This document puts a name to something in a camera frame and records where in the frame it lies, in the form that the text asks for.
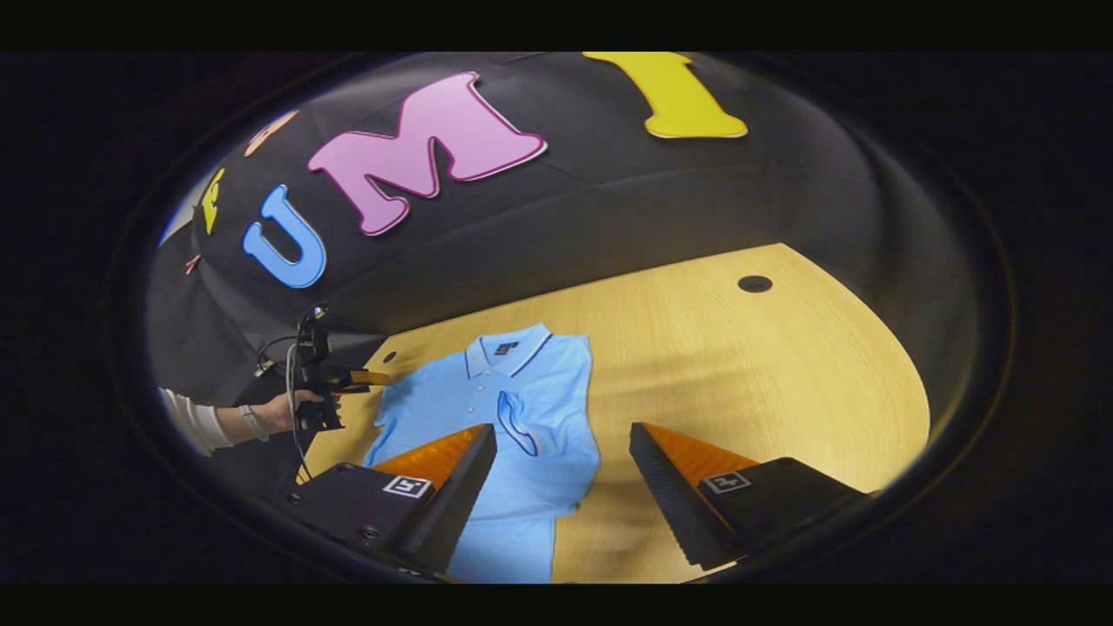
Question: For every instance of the copper backdrop clip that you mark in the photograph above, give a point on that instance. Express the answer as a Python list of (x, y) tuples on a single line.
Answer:
[(193, 263)]

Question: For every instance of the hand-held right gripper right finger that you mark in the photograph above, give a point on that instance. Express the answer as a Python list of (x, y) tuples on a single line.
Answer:
[(669, 496)]

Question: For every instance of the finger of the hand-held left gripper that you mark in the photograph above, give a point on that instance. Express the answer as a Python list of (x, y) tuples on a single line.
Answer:
[(369, 378)]

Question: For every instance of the black backdrop cloth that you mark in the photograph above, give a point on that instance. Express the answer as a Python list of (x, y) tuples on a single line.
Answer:
[(609, 200)]

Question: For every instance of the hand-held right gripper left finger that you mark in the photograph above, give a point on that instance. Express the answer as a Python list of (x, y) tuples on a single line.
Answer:
[(461, 504)]

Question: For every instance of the light blue T-shirt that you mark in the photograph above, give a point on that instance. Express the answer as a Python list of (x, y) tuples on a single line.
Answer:
[(539, 382)]

